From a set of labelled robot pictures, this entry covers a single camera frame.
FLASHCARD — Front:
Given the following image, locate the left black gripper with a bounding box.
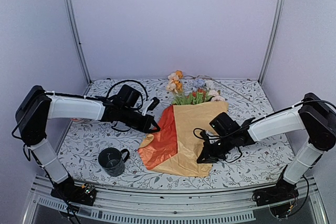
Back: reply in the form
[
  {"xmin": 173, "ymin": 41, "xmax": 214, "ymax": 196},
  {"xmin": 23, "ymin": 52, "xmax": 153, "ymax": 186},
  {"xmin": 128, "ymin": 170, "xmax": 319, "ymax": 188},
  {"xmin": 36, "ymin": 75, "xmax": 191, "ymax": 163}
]
[{"xmin": 120, "ymin": 106, "xmax": 161, "ymax": 134}]

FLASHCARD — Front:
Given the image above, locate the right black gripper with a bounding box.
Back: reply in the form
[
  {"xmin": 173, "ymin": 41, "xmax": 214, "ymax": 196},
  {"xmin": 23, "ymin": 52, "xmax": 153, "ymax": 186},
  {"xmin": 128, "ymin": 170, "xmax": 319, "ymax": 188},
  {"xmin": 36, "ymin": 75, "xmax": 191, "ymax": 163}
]
[{"xmin": 197, "ymin": 133, "xmax": 235, "ymax": 164}]

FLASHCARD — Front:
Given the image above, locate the pink rose fake stem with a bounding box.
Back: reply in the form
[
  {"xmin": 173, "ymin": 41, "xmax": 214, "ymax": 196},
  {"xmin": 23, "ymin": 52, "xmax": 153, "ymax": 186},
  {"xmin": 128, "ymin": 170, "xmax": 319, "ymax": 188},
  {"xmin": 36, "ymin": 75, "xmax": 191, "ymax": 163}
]
[{"xmin": 208, "ymin": 90, "xmax": 225, "ymax": 102}]

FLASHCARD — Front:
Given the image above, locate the yellow wrapping paper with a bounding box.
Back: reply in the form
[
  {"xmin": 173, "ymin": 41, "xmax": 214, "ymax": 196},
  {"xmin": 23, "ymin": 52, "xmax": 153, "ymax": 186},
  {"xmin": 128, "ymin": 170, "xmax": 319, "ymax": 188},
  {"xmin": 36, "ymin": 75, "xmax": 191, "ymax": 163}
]
[{"xmin": 138, "ymin": 100, "xmax": 229, "ymax": 178}]

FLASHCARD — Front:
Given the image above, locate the orange wrapping paper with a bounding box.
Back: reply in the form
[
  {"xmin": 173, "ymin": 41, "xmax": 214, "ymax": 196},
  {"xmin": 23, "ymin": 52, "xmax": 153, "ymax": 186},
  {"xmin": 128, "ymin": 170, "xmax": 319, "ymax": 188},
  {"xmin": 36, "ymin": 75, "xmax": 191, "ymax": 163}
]
[{"xmin": 138, "ymin": 89, "xmax": 213, "ymax": 172}]

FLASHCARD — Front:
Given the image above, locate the cream rose fake stem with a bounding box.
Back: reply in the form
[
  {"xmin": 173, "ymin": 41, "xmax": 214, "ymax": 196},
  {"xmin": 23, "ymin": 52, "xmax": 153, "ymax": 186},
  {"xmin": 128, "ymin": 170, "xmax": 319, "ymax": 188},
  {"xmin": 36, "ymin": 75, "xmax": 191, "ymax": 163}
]
[{"xmin": 166, "ymin": 72, "xmax": 181, "ymax": 105}]

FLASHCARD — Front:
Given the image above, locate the tan raffia ribbon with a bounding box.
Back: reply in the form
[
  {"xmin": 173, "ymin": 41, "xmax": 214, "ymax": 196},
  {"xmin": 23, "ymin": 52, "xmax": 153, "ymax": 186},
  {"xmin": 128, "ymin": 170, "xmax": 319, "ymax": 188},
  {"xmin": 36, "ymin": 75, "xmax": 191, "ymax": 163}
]
[{"xmin": 183, "ymin": 75, "xmax": 258, "ymax": 102}]

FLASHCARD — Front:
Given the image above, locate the blue fake flower stem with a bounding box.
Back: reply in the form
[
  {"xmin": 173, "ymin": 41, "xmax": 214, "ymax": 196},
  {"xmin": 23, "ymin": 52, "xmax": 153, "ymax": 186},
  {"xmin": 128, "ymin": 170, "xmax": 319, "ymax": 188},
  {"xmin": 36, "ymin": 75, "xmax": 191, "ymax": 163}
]
[{"xmin": 192, "ymin": 78, "xmax": 206, "ymax": 104}]

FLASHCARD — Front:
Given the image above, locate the orange fake flower stem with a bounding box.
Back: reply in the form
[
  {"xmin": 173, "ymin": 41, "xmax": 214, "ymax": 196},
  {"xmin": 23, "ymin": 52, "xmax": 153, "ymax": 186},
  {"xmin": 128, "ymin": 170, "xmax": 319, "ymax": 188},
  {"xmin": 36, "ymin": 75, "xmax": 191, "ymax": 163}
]
[{"xmin": 174, "ymin": 70, "xmax": 186, "ymax": 99}]

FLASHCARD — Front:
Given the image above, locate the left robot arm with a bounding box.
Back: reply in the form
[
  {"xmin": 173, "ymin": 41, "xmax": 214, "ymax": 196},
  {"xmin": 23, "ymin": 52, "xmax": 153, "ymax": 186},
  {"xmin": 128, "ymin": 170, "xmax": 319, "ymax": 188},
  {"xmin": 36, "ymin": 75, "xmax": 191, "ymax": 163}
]
[{"xmin": 12, "ymin": 84, "xmax": 160, "ymax": 200}]

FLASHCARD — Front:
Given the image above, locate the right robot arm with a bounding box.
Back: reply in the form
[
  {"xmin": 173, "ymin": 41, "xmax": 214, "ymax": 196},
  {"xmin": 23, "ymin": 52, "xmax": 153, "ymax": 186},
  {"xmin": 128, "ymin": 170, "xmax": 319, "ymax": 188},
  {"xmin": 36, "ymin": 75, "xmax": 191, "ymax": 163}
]
[{"xmin": 196, "ymin": 93, "xmax": 335, "ymax": 201}]

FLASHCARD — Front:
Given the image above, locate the green leafy fake stem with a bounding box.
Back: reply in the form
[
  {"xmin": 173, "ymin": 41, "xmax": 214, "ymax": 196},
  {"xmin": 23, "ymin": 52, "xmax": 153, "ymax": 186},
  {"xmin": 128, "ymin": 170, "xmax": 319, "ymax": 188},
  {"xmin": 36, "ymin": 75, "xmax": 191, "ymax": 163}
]
[{"xmin": 172, "ymin": 89, "xmax": 213, "ymax": 105}]

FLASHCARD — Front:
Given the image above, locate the black mug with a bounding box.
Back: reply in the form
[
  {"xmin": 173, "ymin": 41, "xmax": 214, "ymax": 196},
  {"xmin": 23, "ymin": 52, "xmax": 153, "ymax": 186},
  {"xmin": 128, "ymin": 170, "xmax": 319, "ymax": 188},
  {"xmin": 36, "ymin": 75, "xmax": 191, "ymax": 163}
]
[{"xmin": 98, "ymin": 147, "xmax": 130, "ymax": 177}]

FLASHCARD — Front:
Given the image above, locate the floral patterned tablecloth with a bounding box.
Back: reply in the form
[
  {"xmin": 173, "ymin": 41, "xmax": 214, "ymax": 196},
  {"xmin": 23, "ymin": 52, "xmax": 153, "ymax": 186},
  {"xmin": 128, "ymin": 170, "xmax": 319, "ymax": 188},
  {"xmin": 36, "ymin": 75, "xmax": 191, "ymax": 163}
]
[{"xmin": 58, "ymin": 77, "xmax": 294, "ymax": 190}]

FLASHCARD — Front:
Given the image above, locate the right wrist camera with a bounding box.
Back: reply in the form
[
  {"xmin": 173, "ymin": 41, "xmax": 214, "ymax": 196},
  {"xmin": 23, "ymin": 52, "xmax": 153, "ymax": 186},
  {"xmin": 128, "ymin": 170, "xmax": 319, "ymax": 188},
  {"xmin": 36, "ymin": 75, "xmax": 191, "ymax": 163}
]
[{"xmin": 200, "ymin": 112, "xmax": 240, "ymax": 144}]

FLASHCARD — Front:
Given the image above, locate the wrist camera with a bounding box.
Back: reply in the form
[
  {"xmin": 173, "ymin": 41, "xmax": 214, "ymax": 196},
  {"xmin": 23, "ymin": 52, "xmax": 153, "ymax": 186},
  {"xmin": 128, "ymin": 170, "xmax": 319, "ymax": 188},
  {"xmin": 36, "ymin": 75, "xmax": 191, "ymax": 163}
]
[
  {"xmin": 115, "ymin": 84, "xmax": 161, "ymax": 116},
  {"xmin": 200, "ymin": 112, "xmax": 240, "ymax": 144}
]

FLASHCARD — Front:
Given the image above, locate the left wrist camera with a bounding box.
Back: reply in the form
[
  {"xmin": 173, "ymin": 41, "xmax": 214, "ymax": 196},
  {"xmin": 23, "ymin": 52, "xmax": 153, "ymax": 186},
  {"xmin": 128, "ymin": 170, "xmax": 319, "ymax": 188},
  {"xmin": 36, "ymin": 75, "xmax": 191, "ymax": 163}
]
[{"xmin": 115, "ymin": 84, "xmax": 161, "ymax": 116}]

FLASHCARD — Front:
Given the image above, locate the black camera cable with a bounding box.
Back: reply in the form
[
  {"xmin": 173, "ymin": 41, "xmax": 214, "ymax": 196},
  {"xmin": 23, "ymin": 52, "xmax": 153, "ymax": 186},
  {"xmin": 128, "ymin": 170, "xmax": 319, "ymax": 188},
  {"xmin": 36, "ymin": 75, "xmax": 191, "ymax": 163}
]
[{"xmin": 104, "ymin": 79, "xmax": 149, "ymax": 103}]

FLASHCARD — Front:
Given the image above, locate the front aluminium rail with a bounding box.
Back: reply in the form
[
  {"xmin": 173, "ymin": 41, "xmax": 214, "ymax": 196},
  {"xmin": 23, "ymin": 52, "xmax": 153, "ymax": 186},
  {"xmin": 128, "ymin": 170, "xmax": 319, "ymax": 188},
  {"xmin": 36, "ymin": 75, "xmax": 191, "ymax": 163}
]
[{"xmin": 23, "ymin": 176, "xmax": 331, "ymax": 223}]

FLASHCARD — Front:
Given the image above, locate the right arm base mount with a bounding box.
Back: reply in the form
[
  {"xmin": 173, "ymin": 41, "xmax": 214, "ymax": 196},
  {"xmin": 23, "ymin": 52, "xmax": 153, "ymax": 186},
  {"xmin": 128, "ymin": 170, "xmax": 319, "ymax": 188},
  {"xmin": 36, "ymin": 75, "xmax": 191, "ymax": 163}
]
[{"xmin": 251, "ymin": 175, "xmax": 310, "ymax": 220}]

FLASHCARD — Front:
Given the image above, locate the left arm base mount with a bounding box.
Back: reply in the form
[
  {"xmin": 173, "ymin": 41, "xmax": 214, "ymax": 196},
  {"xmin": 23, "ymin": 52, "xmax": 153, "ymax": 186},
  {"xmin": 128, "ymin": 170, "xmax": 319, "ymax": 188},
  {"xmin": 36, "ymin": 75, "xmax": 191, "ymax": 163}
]
[{"xmin": 50, "ymin": 176, "xmax": 97, "ymax": 206}]

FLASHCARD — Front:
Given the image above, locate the left metal frame post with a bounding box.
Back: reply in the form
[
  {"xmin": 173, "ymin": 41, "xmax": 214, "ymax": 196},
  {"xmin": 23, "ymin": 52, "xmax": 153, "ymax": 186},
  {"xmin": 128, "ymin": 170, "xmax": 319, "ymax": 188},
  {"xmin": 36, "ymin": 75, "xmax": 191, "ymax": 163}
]
[{"xmin": 64, "ymin": 0, "xmax": 92, "ymax": 84}]

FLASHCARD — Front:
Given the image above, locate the metal frame post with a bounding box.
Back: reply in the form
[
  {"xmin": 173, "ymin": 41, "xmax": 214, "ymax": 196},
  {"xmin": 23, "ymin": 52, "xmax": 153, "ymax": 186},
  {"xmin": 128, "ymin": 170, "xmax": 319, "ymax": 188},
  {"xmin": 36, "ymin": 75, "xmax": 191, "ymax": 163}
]
[
  {"xmin": 64, "ymin": 0, "xmax": 92, "ymax": 84},
  {"xmin": 258, "ymin": 0, "xmax": 285, "ymax": 86}
]

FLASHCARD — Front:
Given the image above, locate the right metal frame post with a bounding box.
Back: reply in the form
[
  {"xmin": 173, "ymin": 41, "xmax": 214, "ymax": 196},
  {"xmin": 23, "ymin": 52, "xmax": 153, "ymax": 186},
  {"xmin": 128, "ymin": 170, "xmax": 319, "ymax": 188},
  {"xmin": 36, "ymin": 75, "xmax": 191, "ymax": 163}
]
[{"xmin": 258, "ymin": 0, "xmax": 285, "ymax": 86}]

